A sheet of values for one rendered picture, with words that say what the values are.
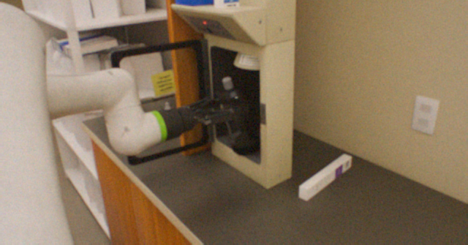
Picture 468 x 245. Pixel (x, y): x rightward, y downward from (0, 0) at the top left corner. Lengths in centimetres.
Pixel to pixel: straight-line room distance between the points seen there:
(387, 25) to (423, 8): 12
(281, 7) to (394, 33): 41
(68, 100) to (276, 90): 57
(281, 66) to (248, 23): 18
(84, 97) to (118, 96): 11
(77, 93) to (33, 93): 34
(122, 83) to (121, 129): 12
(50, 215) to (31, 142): 9
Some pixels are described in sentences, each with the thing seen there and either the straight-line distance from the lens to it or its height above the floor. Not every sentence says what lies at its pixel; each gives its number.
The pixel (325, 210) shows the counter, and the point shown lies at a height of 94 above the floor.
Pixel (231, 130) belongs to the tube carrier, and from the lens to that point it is 120.
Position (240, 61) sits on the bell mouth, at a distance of 117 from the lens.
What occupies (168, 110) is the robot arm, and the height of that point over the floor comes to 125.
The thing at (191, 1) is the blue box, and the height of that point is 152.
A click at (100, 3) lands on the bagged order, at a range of 217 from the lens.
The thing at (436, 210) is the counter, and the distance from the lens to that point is 125.
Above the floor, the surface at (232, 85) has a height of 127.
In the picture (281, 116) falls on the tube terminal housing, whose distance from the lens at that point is 115.
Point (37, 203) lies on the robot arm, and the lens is 44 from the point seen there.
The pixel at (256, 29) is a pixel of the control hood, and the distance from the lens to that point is 100.
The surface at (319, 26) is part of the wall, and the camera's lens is 147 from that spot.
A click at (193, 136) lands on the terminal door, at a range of 136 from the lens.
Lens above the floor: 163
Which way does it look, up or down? 22 degrees down
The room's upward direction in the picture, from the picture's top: 2 degrees counter-clockwise
